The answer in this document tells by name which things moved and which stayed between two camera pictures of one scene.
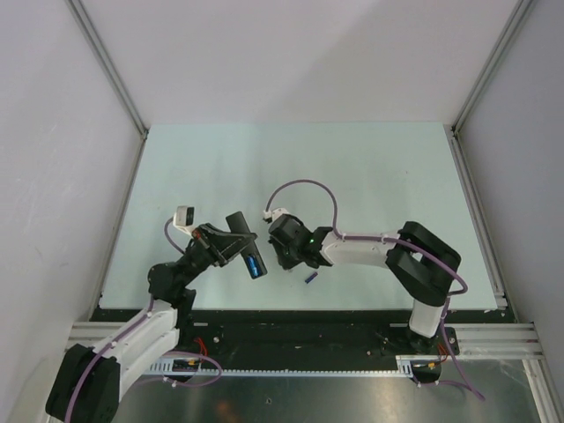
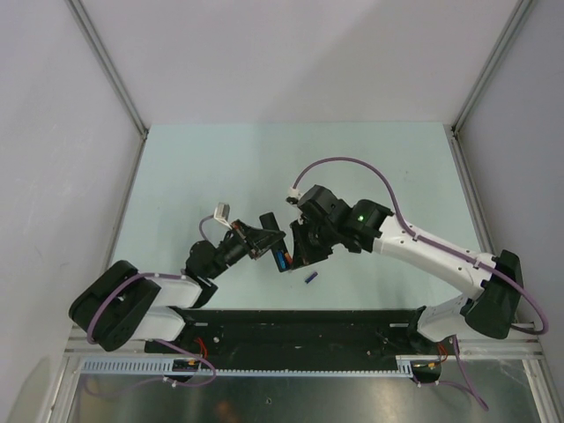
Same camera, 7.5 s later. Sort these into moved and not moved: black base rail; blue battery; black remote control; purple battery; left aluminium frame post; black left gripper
Moved: blue battery; black left gripper; black remote control
Not moved: purple battery; black base rail; left aluminium frame post
